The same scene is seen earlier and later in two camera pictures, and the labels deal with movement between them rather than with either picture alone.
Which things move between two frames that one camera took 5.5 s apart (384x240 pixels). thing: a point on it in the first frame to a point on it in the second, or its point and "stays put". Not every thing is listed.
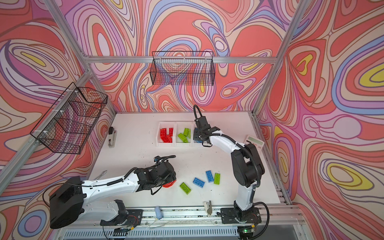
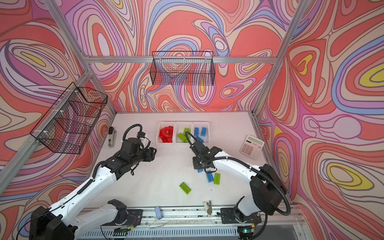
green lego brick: x=185 y=188 stays put
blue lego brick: x=209 y=176 stays put
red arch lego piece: x=168 y=185 to x=162 y=132
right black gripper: x=196 y=132 to x=197 y=165
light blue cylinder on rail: x=158 y=212 stays put
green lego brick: x=217 y=178 stays put
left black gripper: x=173 y=177 to x=150 y=154
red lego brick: x=167 y=139 stays put
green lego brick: x=183 y=138 stays put
